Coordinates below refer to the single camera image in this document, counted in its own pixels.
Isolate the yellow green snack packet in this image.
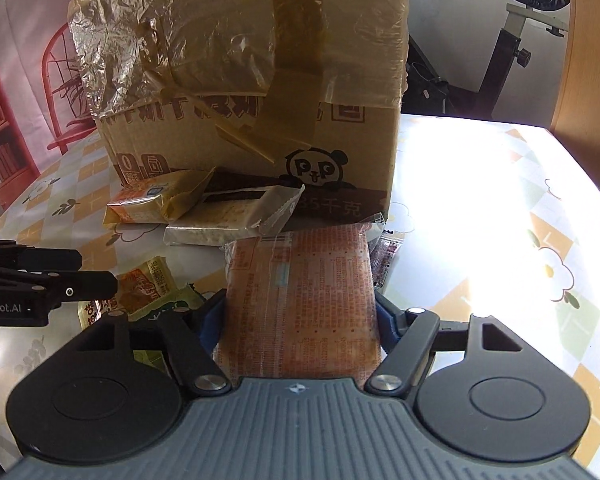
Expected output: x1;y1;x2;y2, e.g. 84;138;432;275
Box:
114;256;176;314

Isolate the printed backdrop curtain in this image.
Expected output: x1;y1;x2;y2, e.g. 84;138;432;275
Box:
0;0;127;241

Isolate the wooden door panel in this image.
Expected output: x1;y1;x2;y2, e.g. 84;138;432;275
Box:
550;0;600;189

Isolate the white wafer snack pack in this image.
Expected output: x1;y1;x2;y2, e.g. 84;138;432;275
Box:
163;185;304;247

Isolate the checkered floral tablecloth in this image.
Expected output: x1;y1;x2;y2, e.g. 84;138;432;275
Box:
0;116;600;477

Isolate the orange biscuit pack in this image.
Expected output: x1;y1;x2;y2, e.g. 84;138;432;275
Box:
214;222;381;385

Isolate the black exercise bike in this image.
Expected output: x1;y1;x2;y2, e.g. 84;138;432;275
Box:
407;0;567;127

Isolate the cardboard box with plastic wrap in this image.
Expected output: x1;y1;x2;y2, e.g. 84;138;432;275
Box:
68;0;408;223

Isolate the orange cracker snack pack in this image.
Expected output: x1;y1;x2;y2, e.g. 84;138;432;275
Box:
102;169;214;229

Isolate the dark purple snack packet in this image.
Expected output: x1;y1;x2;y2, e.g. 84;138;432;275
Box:
370;230;405;288

